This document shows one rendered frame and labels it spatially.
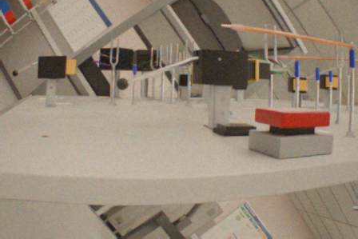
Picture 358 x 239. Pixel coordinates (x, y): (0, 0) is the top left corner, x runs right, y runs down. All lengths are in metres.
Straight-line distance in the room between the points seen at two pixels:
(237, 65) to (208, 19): 1.16
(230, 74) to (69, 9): 7.85
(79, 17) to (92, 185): 8.01
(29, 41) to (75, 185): 8.05
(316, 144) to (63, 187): 0.19
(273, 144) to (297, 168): 0.04
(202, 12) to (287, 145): 1.36
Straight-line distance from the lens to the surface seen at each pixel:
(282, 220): 8.99
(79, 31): 8.15
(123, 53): 1.22
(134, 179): 0.24
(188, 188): 0.25
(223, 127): 0.45
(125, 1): 8.35
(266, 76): 0.52
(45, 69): 0.81
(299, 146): 0.31
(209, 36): 1.64
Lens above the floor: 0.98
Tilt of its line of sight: 11 degrees up
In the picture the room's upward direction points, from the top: 54 degrees clockwise
